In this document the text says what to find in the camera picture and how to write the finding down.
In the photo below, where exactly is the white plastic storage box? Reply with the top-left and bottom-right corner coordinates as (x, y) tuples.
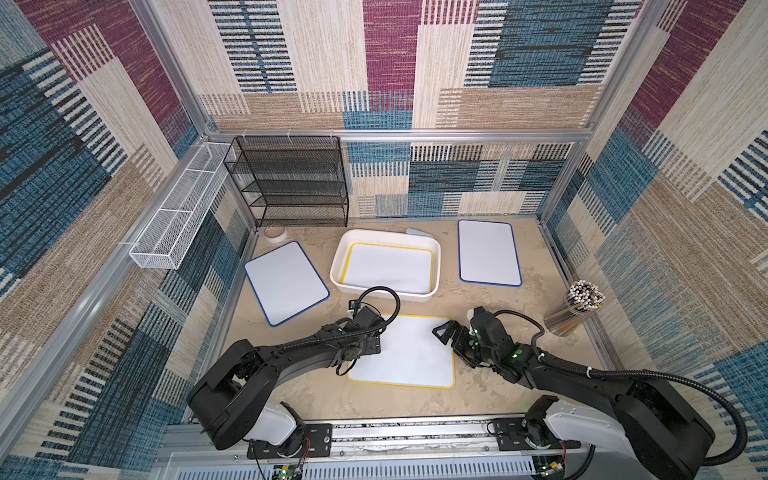
(330, 229), (441, 303)

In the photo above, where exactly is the aluminium front rail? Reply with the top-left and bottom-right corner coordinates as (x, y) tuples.
(155, 410), (667, 466)

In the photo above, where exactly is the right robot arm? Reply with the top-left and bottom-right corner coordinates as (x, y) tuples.
(432, 307), (734, 479)

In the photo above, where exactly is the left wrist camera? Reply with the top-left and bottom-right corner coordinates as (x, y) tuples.
(351, 305), (384, 331)

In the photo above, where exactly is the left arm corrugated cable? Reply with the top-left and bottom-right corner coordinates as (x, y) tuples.
(281, 285), (402, 377)

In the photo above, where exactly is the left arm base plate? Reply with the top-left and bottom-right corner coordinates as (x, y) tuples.
(247, 423), (333, 460)

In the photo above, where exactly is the black wire mesh shelf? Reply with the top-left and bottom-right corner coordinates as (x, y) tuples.
(224, 136), (349, 227)

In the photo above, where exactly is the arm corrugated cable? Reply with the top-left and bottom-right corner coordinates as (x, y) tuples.
(281, 285), (402, 377)
(493, 309), (749, 467)

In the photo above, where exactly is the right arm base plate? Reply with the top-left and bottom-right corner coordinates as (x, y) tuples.
(486, 416), (582, 451)

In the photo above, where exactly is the blue-framed whiteboard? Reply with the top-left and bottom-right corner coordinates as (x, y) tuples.
(244, 241), (330, 327)
(457, 219), (523, 288)

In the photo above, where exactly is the cup of pencils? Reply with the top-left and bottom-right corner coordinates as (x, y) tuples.
(544, 280), (606, 337)

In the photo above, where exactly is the tape roll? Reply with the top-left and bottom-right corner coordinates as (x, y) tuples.
(261, 225), (288, 244)

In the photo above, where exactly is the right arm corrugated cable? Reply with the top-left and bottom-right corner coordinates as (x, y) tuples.
(493, 309), (749, 467)

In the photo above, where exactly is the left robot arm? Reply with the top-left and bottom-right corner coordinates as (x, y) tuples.
(187, 319), (387, 450)

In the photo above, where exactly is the white wire mesh basket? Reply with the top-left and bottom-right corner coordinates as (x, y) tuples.
(129, 142), (229, 270)

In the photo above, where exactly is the yellow-framed whiteboard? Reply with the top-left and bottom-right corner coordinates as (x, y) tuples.
(340, 242), (436, 295)
(346, 315), (456, 390)

